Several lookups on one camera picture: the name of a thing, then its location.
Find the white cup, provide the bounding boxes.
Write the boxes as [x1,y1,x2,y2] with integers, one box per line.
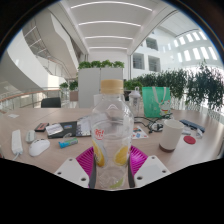
[158,119,185,153]

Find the green tote bag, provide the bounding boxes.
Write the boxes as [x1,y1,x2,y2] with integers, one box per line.
[141,86,172,119]

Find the small planter with plants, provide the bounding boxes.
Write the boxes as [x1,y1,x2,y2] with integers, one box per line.
[59,79,79,103]

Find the black notebook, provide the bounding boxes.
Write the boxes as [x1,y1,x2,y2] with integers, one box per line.
[45,119,92,140]

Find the row of green hedge plants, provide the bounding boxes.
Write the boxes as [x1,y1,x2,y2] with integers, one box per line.
[123,61,224,113]

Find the tall white planter with plants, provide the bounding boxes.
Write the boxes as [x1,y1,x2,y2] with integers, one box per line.
[77,59,125,108]

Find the black chair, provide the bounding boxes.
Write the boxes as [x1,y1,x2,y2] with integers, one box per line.
[40,96,62,109]

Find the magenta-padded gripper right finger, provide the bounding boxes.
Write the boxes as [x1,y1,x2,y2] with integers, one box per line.
[127,145,172,190]

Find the clear plastic packet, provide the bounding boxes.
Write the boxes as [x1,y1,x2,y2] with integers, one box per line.
[194,128,205,140]

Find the small black red case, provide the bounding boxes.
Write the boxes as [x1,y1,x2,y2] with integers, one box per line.
[34,122,50,133]

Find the ceiling light strips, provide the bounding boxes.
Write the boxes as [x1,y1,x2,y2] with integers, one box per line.
[70,0,154,51]

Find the black cable bundle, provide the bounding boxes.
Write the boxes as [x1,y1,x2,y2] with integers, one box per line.
[134,115,174,135]

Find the clear lemon-print drink bottle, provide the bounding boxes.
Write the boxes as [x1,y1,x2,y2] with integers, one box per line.
[90,79,135,190]

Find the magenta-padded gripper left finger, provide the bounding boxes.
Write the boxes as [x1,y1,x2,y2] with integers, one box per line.
[54,145,98,190]

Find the white computer mouse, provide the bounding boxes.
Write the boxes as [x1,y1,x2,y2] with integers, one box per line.
[28,138,51,158]

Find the clear bottle with white lid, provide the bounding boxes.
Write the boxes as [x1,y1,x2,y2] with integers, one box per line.
[128,87,142,118]

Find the small white charger block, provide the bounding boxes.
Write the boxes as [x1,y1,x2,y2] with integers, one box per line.
[25,129,36,144]

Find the flat round red coaster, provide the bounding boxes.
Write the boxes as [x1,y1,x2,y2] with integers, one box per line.
[183,135,197,145]

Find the colourful sticker sheet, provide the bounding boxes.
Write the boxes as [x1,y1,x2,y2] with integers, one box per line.
[132,125,149,140]

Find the white power strip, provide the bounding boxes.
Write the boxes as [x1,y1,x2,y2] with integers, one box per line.
[11,129,24,160]

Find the wooden handrail glass railing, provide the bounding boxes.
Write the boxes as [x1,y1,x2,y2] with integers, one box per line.
[0,87,63,113]

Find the blue green tube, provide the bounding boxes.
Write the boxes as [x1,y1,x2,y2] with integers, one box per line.
[58,137,79,149]

